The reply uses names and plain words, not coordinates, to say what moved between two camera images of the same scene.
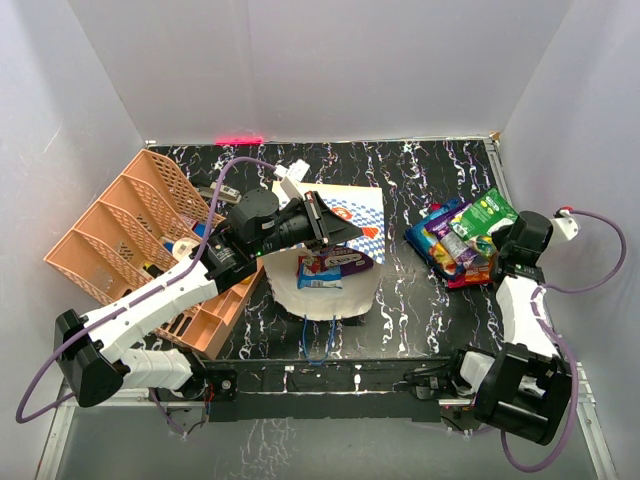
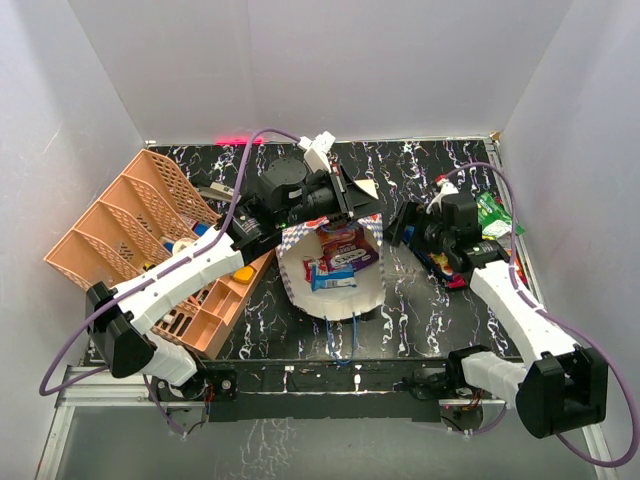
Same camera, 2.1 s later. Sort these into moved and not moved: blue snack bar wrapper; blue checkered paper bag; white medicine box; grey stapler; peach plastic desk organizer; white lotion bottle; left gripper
Moved: left gripper; blue checkered paper bag; blue snack bar wrapper
Not moved: white lotion bottle; peach plastic desk organizer; grey stapler; white medicine box
